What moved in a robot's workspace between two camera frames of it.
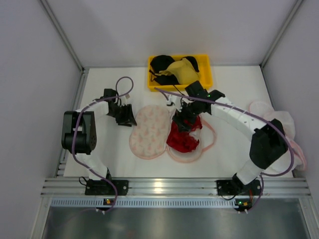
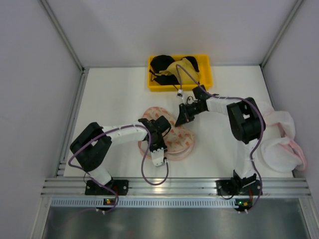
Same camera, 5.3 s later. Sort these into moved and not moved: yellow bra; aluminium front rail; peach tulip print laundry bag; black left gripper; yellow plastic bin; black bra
Moved: peach tulip print laundry bag; black left gripper
Not moved: yellow bra; black bra; aluminium front rail; yellow plastic bin
